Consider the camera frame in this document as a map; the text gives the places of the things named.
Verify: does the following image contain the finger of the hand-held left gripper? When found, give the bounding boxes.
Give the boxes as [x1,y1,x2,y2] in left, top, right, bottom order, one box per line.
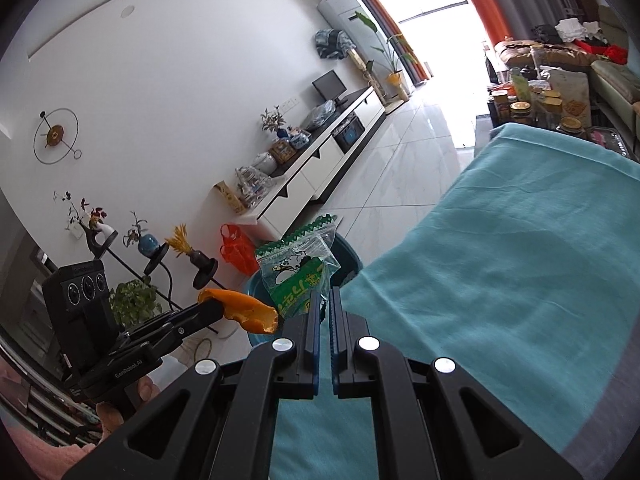
[122,297,227,358]

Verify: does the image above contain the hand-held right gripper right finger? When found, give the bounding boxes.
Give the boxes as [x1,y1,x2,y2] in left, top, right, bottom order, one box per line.
[329,285,583,480]

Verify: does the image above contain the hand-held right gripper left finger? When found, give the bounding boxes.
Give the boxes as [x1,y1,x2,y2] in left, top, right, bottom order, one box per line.
[62,287,323,480]

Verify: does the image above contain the orange peel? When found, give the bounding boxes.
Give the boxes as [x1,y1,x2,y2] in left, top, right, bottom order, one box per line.
[196,287,279,335]

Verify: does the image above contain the green white snack packet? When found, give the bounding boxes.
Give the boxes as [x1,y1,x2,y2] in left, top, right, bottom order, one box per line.
[255,214,342,321]

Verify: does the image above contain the teal plastic bin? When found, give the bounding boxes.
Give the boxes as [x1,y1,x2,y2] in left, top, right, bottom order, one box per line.
[246,232,362,348]

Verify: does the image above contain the person's left forearm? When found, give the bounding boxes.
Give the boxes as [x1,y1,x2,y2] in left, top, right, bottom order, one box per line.
[0,425,98,480]

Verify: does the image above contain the person's left hand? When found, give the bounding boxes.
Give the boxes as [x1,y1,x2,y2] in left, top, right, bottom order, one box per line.
[95,377,157,448]

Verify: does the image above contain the green leafy potted plant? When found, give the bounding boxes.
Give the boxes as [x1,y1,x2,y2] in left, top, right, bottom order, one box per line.
[109,275,164,332]

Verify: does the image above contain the black metal plant stand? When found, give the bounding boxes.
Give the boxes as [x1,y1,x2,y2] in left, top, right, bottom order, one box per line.
[80,225,221,333]

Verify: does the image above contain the yellow wheat in black vase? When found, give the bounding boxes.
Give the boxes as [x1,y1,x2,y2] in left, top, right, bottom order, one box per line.
[165,224,212,272]

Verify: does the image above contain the round blue vase with twigs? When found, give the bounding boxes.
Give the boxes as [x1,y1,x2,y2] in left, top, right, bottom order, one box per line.
[123,210,162,257]

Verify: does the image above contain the orange plastic bag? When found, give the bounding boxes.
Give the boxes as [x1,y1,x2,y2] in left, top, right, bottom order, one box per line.
[220,224,259,277]

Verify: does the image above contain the red flower twigs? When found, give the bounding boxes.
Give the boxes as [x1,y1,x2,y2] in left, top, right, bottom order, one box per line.
[52,190,109,235]

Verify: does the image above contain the yellow box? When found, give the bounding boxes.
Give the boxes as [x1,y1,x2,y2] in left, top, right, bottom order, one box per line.
[214,180,247,217]

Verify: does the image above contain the clear glass bowl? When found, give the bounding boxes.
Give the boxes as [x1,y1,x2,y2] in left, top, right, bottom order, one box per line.
[235,165,274,209]

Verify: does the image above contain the white ceramic jar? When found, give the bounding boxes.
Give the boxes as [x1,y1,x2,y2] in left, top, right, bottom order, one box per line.
[250,152,277,177]

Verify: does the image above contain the teal grey printed blanket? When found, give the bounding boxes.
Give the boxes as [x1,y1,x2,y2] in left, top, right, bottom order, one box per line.
[270,122,640,480]

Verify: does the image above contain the long white media cabinet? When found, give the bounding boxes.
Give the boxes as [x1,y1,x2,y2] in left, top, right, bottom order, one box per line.
[215,85,389,242]

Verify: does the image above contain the colourful printed box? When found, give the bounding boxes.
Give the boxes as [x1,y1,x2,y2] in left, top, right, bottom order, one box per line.
[270,137,297,164]

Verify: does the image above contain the small plant in blue vase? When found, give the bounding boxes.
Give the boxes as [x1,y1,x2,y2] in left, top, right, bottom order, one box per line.
[260,106,290,139]

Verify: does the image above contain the clear plastic bag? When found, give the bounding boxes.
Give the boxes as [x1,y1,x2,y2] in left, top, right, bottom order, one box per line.
[302,100,337,132]

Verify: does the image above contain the black monitor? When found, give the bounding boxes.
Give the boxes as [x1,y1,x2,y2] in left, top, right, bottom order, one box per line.
[312,71,349,107]

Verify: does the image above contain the large plant in yellow pot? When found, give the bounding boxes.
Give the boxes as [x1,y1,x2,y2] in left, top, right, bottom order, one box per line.
[352,10,419,101]

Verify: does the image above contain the blue cloth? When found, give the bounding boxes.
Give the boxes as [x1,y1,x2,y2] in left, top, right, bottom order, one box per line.
[314,29,352,61]

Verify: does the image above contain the group of glass jars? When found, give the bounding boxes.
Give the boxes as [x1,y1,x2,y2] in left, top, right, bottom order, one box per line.
[487,79,592,137]

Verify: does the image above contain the white standing air conditioner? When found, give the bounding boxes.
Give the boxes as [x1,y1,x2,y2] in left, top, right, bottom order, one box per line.
[317,0,396,97]

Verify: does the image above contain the black tray with pink contents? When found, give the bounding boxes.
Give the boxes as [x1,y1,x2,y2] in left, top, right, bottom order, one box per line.
[587,127,634,155]

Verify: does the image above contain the large beige snack bag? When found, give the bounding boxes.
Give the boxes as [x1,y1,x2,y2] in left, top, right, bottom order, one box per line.
[547,70,592,122]

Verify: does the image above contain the window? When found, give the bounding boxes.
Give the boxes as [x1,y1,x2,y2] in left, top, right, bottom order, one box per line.
[364,0,496,86]

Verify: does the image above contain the brown leather seat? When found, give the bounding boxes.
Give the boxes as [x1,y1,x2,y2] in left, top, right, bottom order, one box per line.
[495,37,592,68]

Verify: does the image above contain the olive green sofa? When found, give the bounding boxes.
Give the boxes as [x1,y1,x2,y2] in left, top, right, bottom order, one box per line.
[590,4,640,136]

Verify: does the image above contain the white cloth pile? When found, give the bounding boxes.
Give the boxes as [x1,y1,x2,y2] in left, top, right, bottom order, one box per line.
[555,17,602,42]

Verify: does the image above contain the red cloth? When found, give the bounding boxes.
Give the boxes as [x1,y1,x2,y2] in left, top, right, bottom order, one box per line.
[575,42,629,64]

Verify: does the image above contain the round metal wall clock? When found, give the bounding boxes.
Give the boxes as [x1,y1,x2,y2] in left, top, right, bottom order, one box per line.
[33,109,82,164]

